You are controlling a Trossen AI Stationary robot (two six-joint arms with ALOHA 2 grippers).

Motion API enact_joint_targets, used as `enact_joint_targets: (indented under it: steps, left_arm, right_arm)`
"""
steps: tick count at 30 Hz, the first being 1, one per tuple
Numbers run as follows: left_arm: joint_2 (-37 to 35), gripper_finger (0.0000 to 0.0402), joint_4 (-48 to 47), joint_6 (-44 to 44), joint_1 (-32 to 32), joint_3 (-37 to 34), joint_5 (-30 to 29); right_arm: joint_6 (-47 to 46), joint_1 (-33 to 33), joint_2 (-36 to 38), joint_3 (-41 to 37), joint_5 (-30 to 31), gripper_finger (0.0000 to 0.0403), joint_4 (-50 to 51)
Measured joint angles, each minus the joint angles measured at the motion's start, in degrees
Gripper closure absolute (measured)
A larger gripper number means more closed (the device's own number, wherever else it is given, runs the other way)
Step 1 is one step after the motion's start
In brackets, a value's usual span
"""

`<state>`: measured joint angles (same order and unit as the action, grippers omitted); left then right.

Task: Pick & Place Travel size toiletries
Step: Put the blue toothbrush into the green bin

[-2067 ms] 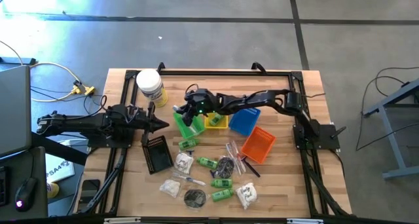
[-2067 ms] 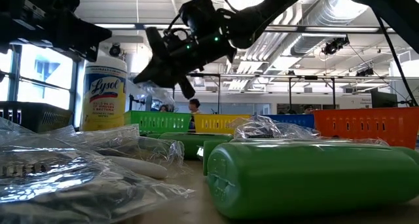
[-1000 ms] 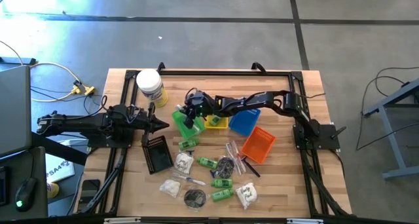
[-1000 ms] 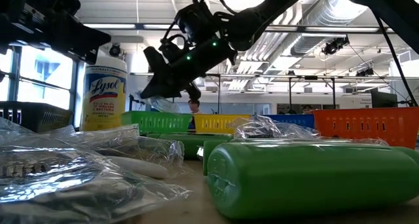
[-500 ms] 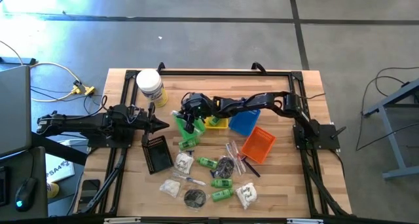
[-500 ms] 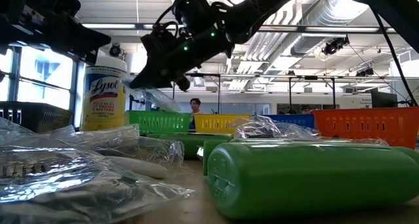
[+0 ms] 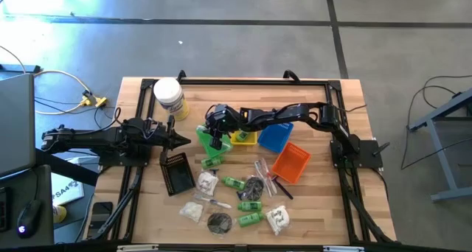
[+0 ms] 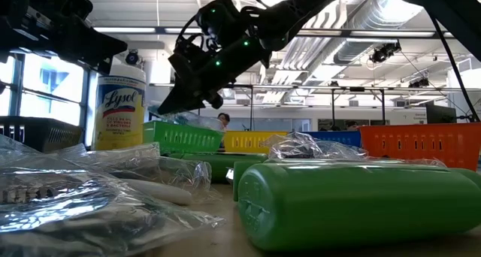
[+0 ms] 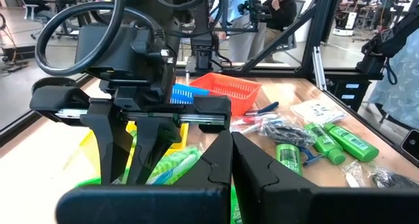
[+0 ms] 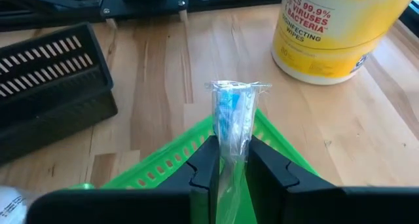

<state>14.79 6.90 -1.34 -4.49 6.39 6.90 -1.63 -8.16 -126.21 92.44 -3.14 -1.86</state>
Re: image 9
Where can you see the red toothbrush in clear bag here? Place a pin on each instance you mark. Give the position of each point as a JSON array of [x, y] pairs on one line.
[[248, 120]]

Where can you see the white cotton swabs bag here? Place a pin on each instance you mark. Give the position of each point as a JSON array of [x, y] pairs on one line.
[[352, 179]]

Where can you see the black table camera module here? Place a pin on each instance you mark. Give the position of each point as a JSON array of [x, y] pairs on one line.
[[411, 145]]

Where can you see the black disposable razor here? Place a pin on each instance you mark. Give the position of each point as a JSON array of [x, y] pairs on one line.
[[266, 107]]

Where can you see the patterned fabric sheet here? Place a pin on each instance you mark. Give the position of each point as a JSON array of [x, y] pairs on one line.
[[402, 86]]

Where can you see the black labelled drawer unit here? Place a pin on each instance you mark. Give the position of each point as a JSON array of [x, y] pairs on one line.
[[337, 96]]

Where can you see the white vanity pack bag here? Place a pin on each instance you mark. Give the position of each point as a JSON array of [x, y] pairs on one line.
[[317, 112]]

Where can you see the yellow plastic basket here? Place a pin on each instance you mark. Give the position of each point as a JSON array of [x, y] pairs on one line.
[[181, 135]]

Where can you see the white equipment box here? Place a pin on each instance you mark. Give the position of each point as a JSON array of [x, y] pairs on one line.
[[347, 21]]

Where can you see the orange plastic basket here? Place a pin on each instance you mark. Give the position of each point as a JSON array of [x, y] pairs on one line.
[[229, 89]]

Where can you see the green toothbrush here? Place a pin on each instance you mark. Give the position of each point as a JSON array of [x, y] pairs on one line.
[[176, 165]]

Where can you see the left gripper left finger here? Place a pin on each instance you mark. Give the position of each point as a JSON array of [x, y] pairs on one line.
[[147, 204]]

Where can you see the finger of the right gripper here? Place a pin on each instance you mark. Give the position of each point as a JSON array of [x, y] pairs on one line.
[[111, 142], [150, 139]]

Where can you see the black mounted device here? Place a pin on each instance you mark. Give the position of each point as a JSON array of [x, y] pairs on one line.
[[386, 42]]

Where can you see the black background robot arm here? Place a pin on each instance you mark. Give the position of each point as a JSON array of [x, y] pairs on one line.
[[253, 11]]

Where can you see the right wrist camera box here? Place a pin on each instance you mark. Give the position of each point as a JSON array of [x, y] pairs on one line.
[[104, 47]]

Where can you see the white chair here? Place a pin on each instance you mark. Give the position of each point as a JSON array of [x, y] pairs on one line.
[[31, 8]]

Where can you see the blue plastic basket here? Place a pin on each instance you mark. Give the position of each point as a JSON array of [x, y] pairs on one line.
[[186, 94]]

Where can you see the silver metal bracket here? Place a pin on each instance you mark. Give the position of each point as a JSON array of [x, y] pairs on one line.
[[319, 70]]

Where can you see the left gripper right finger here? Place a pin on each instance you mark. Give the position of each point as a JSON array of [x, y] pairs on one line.
[[311, 207]]

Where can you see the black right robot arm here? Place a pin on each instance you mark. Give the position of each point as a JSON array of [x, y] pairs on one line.
[[204, 50]]

